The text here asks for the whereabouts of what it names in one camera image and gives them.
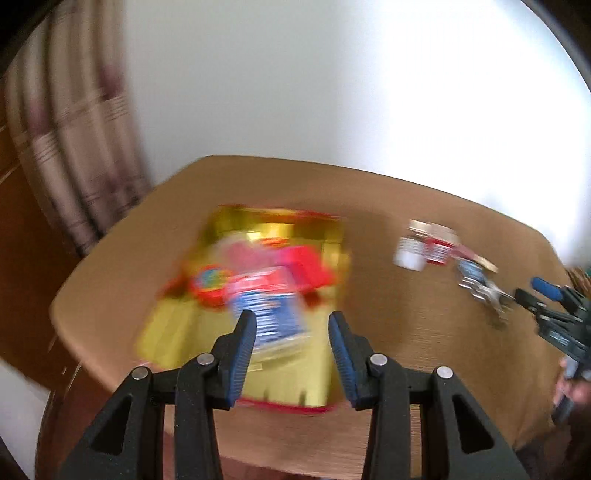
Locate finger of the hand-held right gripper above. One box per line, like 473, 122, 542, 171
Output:
514, 288, 561, 320
530, 277, 575, 305

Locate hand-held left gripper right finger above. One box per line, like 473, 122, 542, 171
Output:
328, 311, 532, 480

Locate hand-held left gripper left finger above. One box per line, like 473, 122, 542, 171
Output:
55, 309, 258, 480

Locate silver metal clips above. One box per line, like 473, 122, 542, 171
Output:
471, 281, 514, 324

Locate clear plastic box blue label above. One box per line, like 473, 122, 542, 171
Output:
226, 268, 310, 356

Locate red tin box gold interior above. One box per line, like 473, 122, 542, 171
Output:
134, 205, 352, 416

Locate red round colourful container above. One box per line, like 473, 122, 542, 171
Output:
187, 264, 234, 308

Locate red block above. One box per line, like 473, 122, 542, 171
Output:
277, 244, 335, 296

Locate person's right hand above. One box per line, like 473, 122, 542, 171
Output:
551, 357, 591, 425

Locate blue binder clip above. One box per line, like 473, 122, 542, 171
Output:
457, 259, 486, 283

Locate pink flat item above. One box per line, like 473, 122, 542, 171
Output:
455, 244, 499, 274

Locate red and white small box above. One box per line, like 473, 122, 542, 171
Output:
424, 224, 460, 267

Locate white striped small box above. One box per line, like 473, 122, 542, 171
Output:
393, 235, 424, 271

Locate brown wooden door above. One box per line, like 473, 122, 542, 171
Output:
0, 120, 93, 393

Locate beige leaf-print curtain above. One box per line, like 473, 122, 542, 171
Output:
4, 0, 153, 257

